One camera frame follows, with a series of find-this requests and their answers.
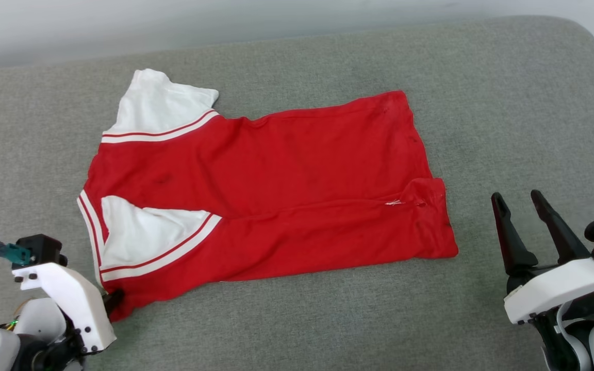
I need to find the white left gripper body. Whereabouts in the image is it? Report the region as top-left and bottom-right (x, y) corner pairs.
(11, 261), (118, 354)

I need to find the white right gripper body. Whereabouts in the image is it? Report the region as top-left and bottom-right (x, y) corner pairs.
(503, 258), (594, 325)

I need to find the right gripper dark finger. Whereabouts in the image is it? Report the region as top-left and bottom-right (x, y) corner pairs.
(530, 189), (592, 266)
(491, 192), (539, 277)

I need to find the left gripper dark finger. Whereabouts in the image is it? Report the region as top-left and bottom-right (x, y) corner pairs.
(103, 289), (125, 315)

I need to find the red and white jersey shirt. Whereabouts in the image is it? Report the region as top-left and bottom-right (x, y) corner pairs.
(77, 69), (459, 323)

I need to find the grey fabric sofa cushion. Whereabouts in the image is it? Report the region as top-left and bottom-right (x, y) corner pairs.
(0, 15), (594, 371)

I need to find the teal left cable connector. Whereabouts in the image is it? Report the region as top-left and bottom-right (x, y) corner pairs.
(0, 241), (32, 266)

